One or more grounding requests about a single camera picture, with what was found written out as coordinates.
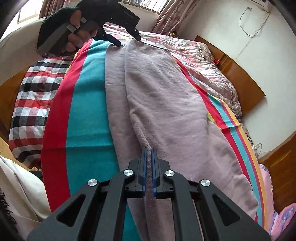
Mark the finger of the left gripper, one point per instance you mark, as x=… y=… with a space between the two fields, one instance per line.
x=102 y=35
x=132 y=30

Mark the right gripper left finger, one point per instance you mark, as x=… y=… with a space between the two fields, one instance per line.
x=98 y=211

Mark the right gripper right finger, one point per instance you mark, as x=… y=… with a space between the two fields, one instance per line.
x=200 y=210

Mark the lilac sweatpants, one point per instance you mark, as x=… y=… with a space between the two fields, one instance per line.
x=197 y=149

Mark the left hand black glove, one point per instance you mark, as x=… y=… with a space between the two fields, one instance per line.
x=65 y=31

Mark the floral red curtain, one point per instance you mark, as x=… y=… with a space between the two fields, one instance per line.
x=172 y=16

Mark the floral satin quilt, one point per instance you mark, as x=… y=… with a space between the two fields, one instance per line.
x=196 y=60

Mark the rainbow striped blanket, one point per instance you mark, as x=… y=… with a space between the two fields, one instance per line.
x=77 y=142

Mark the red plaid sheet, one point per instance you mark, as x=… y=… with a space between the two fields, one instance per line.
x=32 y=106

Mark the pink floral bed sheet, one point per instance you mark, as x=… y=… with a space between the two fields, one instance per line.
x=279 y=214

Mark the white charger on nightstand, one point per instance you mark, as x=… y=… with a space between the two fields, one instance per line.
x=257 y=147

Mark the right wooden headboard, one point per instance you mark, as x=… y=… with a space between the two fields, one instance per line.
x=281 y=163

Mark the wooden headboard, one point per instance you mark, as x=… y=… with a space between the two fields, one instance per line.
x=249 y=92
x=281 y=163

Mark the left wooden headboard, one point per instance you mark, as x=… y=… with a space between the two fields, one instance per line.
x=249 y=92

